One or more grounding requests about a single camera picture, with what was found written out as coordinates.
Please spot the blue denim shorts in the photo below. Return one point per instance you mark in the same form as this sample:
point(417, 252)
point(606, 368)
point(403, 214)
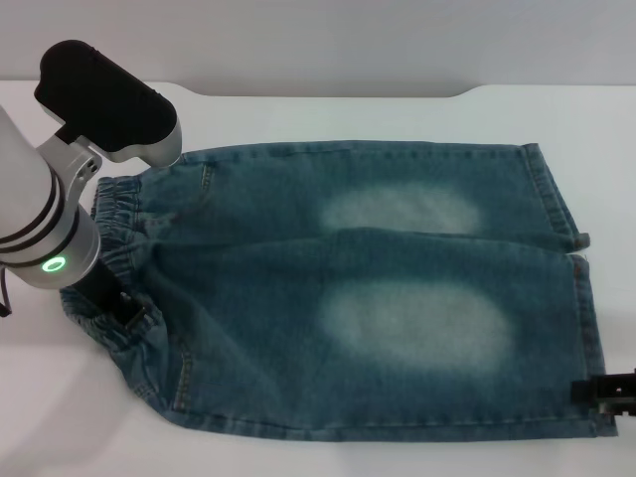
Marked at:
point(308, 298)

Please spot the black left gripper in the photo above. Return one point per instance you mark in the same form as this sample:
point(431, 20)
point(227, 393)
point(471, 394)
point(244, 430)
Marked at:
point(102, 290)

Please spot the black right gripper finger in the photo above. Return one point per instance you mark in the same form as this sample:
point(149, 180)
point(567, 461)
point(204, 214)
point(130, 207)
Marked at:
point(601, 388)
point(618, 406)

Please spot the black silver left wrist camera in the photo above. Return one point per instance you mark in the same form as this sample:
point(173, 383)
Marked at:
point(107, 104)

